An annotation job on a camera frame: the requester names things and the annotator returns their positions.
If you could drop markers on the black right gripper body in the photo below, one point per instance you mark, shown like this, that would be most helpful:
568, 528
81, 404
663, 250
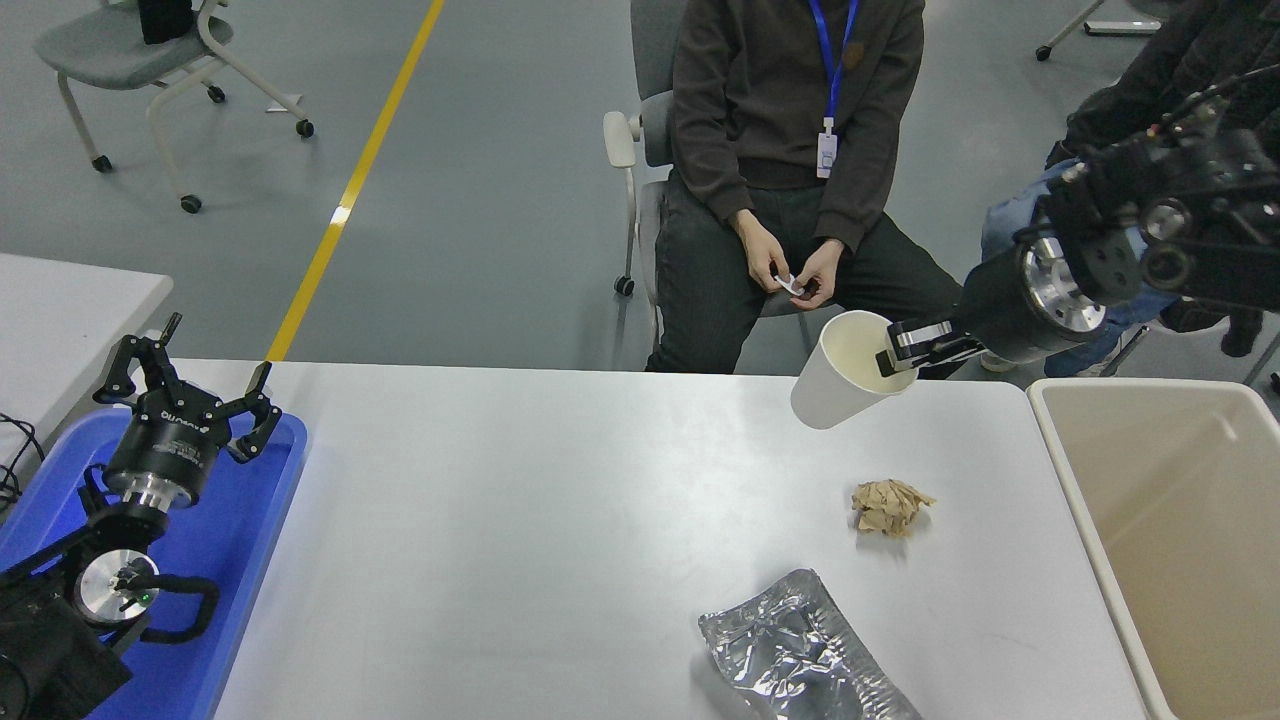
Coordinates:
1000, 310

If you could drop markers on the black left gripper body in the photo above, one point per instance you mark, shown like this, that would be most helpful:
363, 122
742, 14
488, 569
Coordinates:
170, 440

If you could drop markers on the white paper cup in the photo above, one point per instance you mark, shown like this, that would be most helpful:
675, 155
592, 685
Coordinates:
830, 385

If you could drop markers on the small white paper slip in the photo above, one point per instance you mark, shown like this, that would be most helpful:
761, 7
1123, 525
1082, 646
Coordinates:
790, 285

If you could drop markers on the silver foil tray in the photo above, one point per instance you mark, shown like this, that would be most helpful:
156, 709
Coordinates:
800, 650

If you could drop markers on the person's left hand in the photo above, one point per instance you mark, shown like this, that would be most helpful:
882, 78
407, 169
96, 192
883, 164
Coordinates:
822, 272

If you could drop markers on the person's right hand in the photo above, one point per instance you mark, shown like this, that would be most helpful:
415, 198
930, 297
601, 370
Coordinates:
762, 250

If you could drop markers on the white side table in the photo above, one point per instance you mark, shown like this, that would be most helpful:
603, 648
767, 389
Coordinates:
70, 320

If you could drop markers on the grey chair with metal legs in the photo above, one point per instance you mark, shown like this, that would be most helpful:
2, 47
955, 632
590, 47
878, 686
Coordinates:
1128, 348

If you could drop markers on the blue plastic tray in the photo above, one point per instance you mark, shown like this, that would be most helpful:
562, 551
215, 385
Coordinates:
235, 560

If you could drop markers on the crumpled tan paper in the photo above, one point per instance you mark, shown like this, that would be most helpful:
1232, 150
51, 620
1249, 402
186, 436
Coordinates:
885, 508

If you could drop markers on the yellow floor tape line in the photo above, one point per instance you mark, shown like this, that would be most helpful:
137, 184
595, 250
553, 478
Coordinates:
345, 200

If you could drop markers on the large pale plastic bin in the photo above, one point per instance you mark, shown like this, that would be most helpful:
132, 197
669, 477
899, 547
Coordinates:
1180, 520

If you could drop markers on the person in blue jeans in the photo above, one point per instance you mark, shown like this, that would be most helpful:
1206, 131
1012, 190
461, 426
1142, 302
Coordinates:
1150, 60

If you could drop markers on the wheeled chair with white legs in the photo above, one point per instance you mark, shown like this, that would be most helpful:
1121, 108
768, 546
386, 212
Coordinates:
1075, 28

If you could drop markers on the grey wheeled chair with bag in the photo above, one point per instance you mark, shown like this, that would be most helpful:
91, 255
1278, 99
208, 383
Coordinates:
110, 45

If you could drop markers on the grey chair with white armrest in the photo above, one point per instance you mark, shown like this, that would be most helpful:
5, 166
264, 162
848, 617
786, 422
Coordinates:
655, 120

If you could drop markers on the black bag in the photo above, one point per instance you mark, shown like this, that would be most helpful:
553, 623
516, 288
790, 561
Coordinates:
165, 20

